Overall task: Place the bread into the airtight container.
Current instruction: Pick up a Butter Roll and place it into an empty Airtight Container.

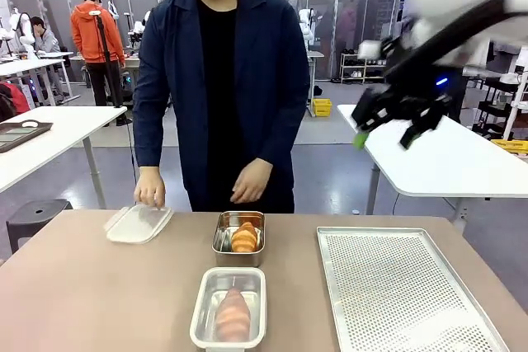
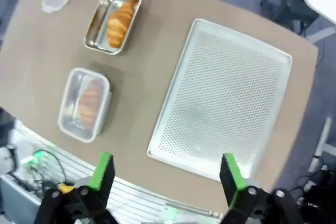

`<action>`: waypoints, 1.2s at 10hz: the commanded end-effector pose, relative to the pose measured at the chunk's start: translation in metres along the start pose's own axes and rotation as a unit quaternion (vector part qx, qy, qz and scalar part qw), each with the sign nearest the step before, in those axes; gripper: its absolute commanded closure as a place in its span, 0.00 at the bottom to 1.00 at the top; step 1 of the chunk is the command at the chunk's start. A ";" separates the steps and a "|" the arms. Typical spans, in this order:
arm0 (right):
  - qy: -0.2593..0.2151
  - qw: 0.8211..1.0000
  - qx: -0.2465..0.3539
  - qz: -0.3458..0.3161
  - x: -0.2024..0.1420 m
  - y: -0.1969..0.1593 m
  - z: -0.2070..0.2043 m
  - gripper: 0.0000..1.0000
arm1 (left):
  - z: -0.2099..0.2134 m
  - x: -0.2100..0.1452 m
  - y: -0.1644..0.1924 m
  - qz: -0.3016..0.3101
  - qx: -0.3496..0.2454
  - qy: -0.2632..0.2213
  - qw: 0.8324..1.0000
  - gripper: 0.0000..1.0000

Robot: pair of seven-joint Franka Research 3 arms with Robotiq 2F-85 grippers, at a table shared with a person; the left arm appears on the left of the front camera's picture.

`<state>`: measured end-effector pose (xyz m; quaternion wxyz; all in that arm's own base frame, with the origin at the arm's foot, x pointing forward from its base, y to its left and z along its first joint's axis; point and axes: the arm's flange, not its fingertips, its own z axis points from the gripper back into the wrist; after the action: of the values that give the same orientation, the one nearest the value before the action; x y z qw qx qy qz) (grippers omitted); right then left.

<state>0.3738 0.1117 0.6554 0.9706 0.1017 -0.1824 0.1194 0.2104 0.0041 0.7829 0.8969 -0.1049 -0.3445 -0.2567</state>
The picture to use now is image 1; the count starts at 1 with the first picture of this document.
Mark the person in orange hoodie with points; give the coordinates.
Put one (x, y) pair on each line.
(97, 26)

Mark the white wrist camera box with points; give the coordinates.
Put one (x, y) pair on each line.
(370, 50)

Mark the person's right forearm navy sleeve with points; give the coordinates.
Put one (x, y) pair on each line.
(148, 142)

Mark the person in navy jacket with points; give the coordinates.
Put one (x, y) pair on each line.
(222, 80)

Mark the yellow plastic basket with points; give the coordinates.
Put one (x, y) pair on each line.
(322, 108)

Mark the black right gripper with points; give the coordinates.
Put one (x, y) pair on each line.
(396, 102)

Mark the shoe rack shelf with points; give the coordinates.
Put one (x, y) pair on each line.
(363, 67)

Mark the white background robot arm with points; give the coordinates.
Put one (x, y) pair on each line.
(306, 24)
(22, 30)

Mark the white background workbench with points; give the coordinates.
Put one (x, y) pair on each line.
(29, 67)

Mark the person's right hand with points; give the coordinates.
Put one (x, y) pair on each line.
(149, 187)

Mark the white table with rounded corners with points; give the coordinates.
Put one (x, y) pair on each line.
(437, 162)

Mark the seated person in grey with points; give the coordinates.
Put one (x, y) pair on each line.
(45, 38)

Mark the yellow plastic crate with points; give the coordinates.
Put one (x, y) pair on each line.
(511, 145)

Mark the white desk with metal legs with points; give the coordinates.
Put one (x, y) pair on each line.
(49, 137)

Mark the dark grey plastic stool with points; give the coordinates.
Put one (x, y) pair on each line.
(35, 216)

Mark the person's left hand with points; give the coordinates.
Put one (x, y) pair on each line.
(251, 183)

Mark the rectangular metal food container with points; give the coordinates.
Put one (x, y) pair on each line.
(214, 286)
(218, 256)

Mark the perforated metal baking tray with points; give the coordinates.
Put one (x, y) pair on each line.
(404, 286)

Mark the orange croissant bread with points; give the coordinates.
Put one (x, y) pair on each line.
(244, 238)
(232, 315)

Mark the person's left forearm navy sleeve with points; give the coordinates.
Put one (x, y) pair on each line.
(278, 142)

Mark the black tray with items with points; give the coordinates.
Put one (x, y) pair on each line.
(20, 133)

